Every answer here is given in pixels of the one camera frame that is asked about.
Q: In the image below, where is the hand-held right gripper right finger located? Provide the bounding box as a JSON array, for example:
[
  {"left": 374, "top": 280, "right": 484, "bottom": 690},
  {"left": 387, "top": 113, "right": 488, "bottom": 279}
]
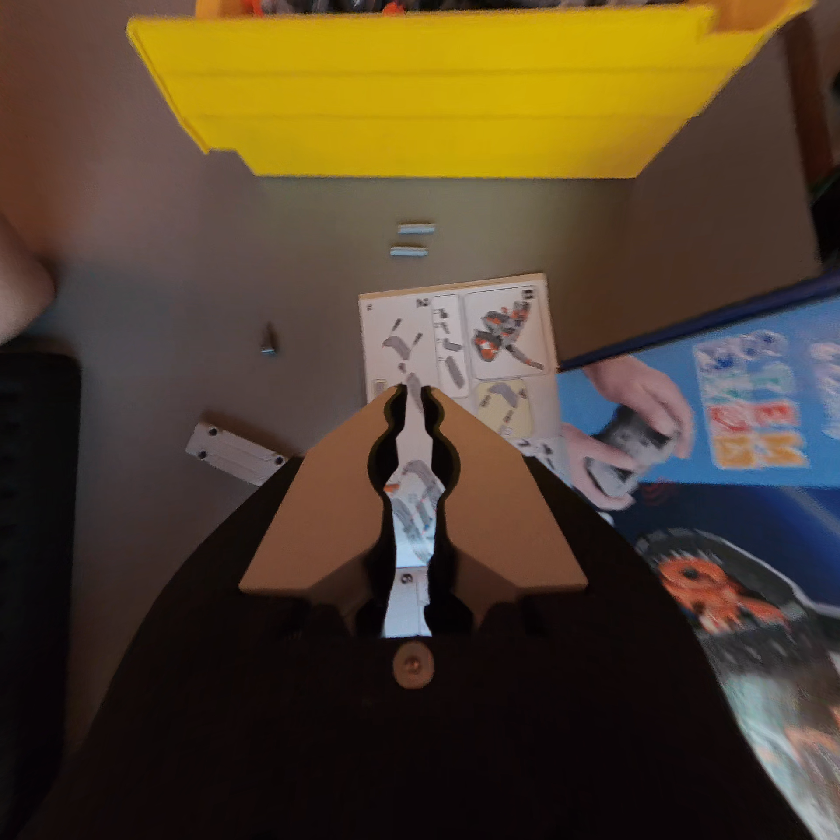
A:
[{"left": 421, "top": 386, "right": 590, "bottom": 634}]

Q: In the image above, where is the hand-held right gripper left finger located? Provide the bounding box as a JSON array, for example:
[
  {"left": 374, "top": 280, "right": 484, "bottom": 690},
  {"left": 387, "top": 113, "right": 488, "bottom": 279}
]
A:
[{"left": 238, "top": 384, "right": 405, "bottom": 634}]

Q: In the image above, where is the grey rectangular building block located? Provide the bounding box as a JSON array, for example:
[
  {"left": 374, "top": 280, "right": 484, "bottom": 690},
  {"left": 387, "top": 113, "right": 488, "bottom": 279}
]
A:
[{"left": 185, "top": 422, "right": 288, "bottom": 488}]

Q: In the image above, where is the deep yellow parts bin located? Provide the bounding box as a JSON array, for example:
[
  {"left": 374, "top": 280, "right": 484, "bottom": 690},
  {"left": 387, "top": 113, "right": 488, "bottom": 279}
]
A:
[{"left": 125, "top": 0, "right": 816, "bottom": 180}]

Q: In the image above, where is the person's left forearm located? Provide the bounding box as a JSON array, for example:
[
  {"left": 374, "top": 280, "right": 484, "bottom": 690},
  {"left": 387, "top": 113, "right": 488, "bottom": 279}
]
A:
[{"left": 0, "top": 211, "right": 58, "bottom": 347}]

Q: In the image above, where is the blue robot kit box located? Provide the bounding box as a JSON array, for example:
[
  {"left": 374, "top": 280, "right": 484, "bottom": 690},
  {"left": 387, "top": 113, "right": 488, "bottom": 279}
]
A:
[{"left": 556, "top": 271, "right": 840, "bottom": 840}]

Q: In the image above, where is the white instruction booklet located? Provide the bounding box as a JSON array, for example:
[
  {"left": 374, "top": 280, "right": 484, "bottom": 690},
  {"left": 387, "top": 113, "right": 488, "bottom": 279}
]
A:
[{"left": 357, "top": 272, "right": 573, "bottom": 641}]

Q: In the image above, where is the pile of grey building parts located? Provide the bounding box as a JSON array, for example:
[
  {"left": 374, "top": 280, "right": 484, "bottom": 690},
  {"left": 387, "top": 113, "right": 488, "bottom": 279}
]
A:
[{"left": 246, "top": 0, "right": 664, "bottom": 14}]

